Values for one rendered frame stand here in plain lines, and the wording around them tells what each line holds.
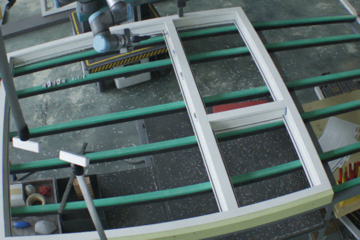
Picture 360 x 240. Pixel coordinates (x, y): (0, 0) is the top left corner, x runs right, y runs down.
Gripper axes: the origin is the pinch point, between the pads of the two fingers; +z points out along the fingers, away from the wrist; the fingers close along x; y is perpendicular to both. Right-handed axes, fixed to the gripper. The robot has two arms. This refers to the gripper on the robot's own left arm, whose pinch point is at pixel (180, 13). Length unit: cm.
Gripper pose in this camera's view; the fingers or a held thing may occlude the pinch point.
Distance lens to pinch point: 313.7
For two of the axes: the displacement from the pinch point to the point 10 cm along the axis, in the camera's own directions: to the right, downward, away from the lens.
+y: 9.8, -1.8, 1.2
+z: 0.5, 7.5, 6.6
